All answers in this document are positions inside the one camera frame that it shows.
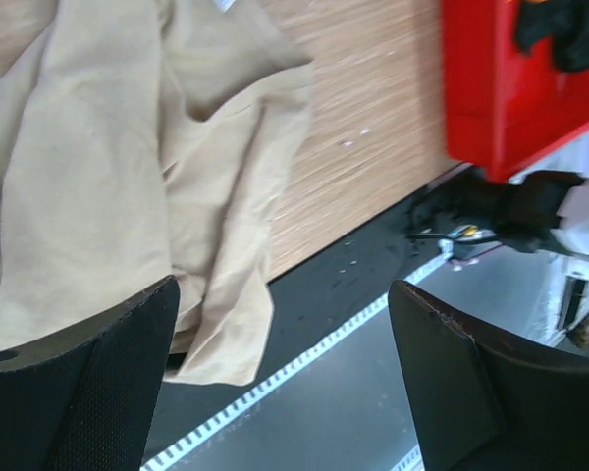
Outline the black t shirt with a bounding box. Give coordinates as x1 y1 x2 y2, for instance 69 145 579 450
514 0 589 73

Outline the beige t shirt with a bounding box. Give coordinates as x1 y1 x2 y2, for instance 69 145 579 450
0 0 312 386

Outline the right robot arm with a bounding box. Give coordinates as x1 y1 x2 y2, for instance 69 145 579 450
492 171 589 261

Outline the red plastic bin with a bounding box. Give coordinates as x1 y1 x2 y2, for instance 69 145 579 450
442 1 589 182

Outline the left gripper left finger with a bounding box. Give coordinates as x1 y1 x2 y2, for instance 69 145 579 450
0 277 180 471

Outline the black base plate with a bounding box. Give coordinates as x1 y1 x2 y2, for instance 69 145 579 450
143 166 479 459

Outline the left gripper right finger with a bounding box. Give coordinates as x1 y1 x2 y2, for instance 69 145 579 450
389 281 589 470

